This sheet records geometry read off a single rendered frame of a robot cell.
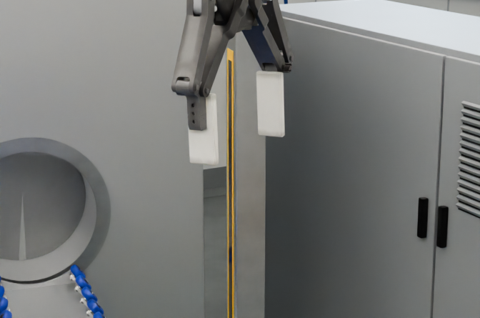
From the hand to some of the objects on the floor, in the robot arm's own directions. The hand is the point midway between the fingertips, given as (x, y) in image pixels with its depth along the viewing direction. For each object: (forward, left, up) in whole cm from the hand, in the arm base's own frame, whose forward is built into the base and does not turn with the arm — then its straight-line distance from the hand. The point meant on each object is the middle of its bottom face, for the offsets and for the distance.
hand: (238, 138), depth 107 cm
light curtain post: (-27, -78, -166) cm, 186 cm away
